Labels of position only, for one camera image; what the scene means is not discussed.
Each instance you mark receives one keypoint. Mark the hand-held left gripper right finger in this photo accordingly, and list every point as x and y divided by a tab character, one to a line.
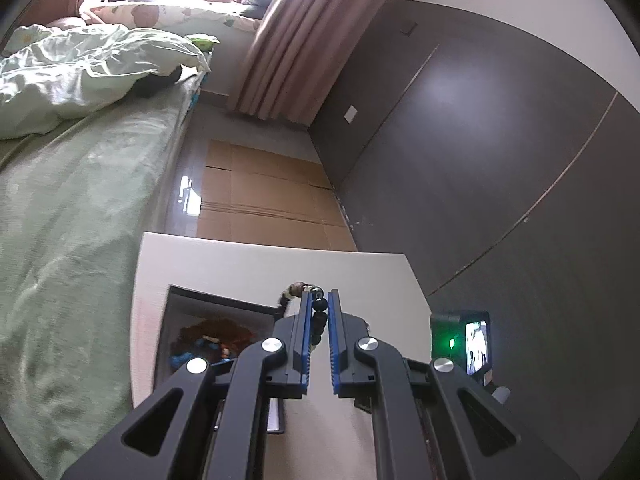
335	355

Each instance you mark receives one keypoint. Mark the black jewelry box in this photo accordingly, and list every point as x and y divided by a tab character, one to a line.
176	321

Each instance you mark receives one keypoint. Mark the white wall socket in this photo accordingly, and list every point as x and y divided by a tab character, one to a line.
351	113

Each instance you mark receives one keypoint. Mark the dark brown wardrobe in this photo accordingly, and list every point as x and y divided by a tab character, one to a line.
450	160

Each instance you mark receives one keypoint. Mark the blue bead jewelry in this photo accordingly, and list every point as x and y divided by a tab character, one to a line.
182	359

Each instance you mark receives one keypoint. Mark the light green duvet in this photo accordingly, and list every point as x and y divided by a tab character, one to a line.
75	75

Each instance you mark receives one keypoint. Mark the flat cardboard sheet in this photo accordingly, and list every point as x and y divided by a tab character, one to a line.
260	195

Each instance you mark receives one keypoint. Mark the green bed sheet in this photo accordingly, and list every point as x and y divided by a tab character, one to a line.
75	240

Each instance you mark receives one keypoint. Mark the printed cream pillow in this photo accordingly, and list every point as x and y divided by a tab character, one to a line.
150	12

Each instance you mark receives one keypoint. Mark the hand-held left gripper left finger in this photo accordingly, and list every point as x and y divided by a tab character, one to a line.
305	350

